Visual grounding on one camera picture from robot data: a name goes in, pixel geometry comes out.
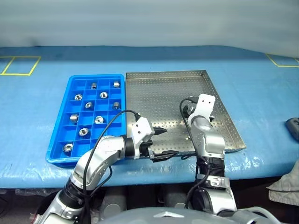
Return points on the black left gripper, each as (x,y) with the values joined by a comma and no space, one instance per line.
(146,150)

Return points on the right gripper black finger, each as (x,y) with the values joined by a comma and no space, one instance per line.
(211,118)
(186,111)

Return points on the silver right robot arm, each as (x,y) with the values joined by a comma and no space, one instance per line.
(210,144)

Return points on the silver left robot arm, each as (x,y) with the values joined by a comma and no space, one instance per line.
(109,149)

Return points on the blue compartment tray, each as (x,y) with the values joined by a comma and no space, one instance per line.
(64,133)

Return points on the perforated metal tray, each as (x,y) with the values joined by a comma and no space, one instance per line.
(158,102)

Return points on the blue plastic table cover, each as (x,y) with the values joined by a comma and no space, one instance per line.
(257,93)

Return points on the grey rounded cylinder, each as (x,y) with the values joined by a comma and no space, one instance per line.
(175,197)
(114,203)

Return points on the grey robot torso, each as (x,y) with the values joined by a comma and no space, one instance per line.
(163,217)

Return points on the black handheld device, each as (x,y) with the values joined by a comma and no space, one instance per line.
(293,126)

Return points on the grey crumpled cloth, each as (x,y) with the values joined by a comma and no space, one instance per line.
(285,186)

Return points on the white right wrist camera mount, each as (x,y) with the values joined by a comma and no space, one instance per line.
(205,102)

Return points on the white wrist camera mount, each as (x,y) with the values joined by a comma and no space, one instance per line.
(205,102)
(140,130)

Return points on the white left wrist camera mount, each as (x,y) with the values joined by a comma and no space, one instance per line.
(140,130)

